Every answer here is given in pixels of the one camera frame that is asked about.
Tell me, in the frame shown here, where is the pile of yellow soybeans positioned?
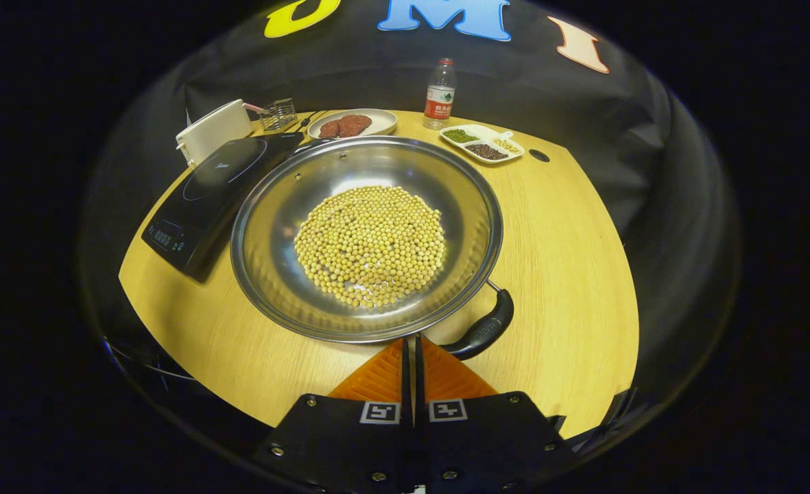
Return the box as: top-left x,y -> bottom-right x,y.
294,185 -> 446,308

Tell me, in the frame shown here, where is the clear plastic water bottle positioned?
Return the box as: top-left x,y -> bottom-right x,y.
423,58 -> 458,130

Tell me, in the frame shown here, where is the white divided dish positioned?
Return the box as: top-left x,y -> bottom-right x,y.
439,124 -> 525,165

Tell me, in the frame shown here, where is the black induction cooktop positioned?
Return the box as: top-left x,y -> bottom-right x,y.
141,132 -> 306,283

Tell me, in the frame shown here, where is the steel pot with black handles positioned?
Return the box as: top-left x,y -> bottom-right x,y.
230,135 -> 515,362

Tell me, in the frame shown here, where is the wire mesh basket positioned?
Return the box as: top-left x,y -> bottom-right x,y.
259,98 -> 299,132

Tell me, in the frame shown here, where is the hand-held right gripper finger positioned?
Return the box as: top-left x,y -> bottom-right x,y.
415,334 -> 577,493
252,336 -> 414,493

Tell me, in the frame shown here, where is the white toaster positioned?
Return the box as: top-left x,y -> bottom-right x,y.
175,99 -> 254,167

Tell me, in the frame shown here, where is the round white plate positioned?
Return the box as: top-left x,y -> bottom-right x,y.
307,108 -> 398,140

